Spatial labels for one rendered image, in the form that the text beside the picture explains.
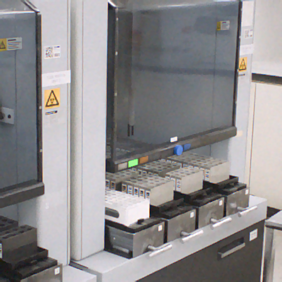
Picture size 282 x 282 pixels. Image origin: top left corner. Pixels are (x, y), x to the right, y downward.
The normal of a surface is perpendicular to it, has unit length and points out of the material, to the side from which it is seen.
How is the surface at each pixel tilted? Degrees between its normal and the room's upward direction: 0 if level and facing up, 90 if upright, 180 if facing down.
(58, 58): 90
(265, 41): 90
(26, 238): 90
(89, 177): 90
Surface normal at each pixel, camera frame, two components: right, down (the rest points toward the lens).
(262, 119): -0.63, 0.18
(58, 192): 0.78, 0.19
